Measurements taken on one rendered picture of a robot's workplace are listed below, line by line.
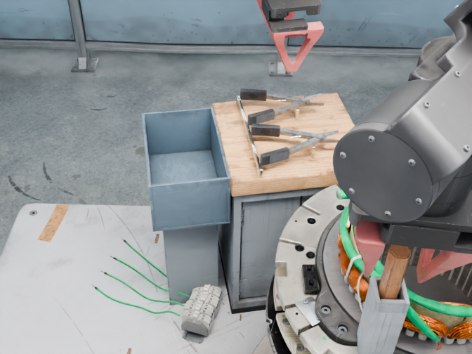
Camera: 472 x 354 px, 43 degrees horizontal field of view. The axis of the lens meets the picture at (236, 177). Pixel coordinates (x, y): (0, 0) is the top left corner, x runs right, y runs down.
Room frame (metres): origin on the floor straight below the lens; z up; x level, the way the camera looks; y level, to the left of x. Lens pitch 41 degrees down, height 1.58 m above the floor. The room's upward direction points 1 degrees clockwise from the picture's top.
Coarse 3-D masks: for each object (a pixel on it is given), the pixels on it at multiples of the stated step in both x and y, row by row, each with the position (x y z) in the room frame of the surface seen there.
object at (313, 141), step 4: (308, 140) 0.64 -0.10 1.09; (312, 140) 0.64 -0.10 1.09; (316, 140) 0.64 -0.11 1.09; (300, 144) 0.63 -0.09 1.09; (304, 144) 0.63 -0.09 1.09; (308, 144) 0.63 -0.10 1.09; (312, 144) 0.64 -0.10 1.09; (292, 148) 0.62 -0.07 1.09; (296, 148) 0.62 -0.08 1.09; (300, 148) 0.63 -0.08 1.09; (304, 148) 0.63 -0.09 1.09; (292, 152) 0.62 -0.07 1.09; (296, 152) 0.62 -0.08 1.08
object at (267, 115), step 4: (272, 108) 0.71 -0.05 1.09; (256, 112) 0.70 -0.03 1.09; (260, 112) 0.70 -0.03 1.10; (264, 112) 0.70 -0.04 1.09; (268, 112) 0.70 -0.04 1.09; (272, 112) 0.70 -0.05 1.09; (248, 116) 0.69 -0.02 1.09; (252, 116) 0.69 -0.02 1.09; (256, 116) 0.69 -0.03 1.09; (260, 116) 0.69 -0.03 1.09; (264, 116) 0.70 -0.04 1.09; (268, 116) 0.70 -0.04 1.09; (272, 116) 0.70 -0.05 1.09; (248, 120) 0.69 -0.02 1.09; (252, 120) 0.69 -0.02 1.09; (256, 120) 0.69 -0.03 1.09; (260, 120) 0.69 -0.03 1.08; (264, 120) 0.70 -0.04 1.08; (268, 120) 0.70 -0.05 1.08
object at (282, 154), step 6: (276, 150) 0.61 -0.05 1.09; (282, 150) 0.61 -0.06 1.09; (288, 150) 0.61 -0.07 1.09; (264, 156) 0.60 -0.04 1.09; (270, 156) 0.60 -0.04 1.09; (276, 156) 0.61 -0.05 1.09; (282, 156) 0.61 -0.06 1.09; (288, 156) 0.61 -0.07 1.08; (264, 162) 0.60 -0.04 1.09; (270, 162) 0.60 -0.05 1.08
